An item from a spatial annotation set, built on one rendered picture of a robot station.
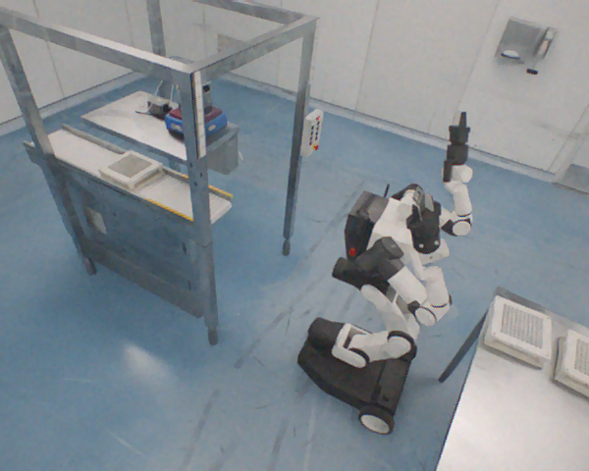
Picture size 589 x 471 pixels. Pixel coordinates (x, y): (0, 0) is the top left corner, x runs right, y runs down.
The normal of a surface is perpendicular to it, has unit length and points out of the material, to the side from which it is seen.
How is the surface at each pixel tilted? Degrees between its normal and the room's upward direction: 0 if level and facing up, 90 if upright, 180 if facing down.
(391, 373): 0
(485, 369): 0
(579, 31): 90
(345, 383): 0
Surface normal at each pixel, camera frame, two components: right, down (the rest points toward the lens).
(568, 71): -0.46, 0.58
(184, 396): 0.10, -0.72
